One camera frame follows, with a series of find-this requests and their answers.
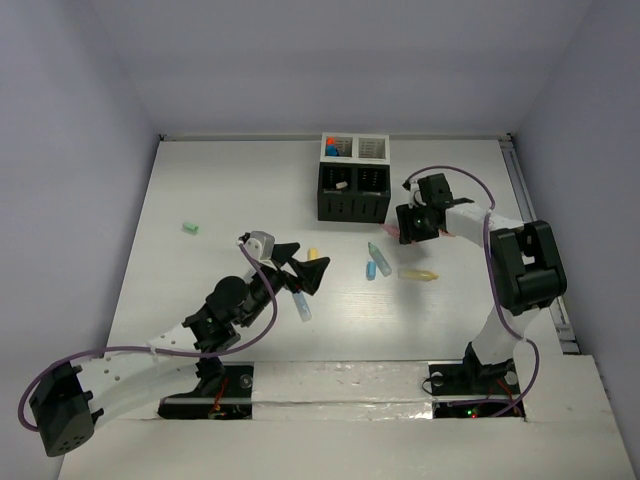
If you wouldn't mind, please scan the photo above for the pink highlighter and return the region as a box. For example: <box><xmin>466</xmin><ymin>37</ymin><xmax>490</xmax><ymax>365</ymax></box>
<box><xmin>381</xmin><ymin>224</ymin><xmax>400</xmax><ymax>240</ymax></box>

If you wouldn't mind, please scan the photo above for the orange cap black highlighter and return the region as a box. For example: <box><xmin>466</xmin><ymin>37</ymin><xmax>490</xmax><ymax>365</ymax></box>
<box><xmin>325</xmin><ymin>138</ymin><xmax>336</xmax><ymax>156</ymax></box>

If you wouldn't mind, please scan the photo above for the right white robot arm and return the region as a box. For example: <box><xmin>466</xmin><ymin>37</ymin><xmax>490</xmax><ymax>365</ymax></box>
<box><xmin>396</xmin><ymin>173</ymin><xmax>567</xmax><ymax>392</ymax></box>

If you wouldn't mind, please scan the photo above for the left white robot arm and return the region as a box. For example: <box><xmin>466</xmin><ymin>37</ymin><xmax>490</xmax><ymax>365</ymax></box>
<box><xmin>19</xmin><ymin>231</ymin><xmax>330</xmax><ymax>458</ymax></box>

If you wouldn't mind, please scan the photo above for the light blue highlighter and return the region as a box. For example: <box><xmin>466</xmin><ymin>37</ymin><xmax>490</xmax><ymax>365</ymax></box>
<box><xmin>292</xmin><ymin>291</ymin><xmax>312</xmax><ymax>322</ymax></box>

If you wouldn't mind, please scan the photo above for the yellow highlighter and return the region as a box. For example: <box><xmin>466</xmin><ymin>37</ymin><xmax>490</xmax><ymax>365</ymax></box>
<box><xmin>398</xmin><ymin>268</ymin><xmax>439</xmax><ymax>282</ymax></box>

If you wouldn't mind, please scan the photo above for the green grey highlighter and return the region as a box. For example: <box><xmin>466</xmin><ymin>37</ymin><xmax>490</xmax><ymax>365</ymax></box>
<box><xmin>368</xmin><ymin>242</ymin><xmax>392</xmax><ymax>277</ymax></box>

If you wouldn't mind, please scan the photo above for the black slotted container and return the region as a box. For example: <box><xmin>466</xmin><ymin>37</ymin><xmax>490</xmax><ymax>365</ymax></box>
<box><xmin>316</xmin><ymin>162</ymin><xmax>391</xmax><ymax>224</ymax></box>

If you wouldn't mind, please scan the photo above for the green highlighter cap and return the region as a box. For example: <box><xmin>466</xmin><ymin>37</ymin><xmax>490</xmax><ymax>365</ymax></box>
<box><xmin>182</xmin><ymin>222</ymin><xmax>199</xmax><ymax>235</ymax></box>

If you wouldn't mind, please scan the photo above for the white slotted container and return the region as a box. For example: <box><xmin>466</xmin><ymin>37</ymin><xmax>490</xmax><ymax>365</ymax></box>
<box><xmin>320</xmin><ymin>132</ymin><xmax>390</xmax><ymax>165</ymax></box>

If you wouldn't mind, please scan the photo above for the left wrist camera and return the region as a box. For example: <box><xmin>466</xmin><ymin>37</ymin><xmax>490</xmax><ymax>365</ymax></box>
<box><xmin>238</xmin><ymin>231</ymin><xmax>275</xmax><ymax>262</ymax></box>

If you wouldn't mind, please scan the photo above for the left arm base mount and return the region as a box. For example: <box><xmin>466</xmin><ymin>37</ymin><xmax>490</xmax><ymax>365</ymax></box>
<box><xmin>157</xmin><ymin>362</ymin><xmax>254</xmax><ymax>421</ymax></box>

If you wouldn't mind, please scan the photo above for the metal rail right edge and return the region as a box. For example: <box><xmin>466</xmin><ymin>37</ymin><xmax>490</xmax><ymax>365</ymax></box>
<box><xmin>499</xmin><ymin>134</ymin><xmax>581</xmax><ymax>355</ymax></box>

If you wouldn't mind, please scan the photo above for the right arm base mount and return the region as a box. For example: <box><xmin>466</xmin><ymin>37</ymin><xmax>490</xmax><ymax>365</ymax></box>
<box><xmin>421</xmin><ymin>345</ymin><xmax>525</xmax><ymax>419</ymax></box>

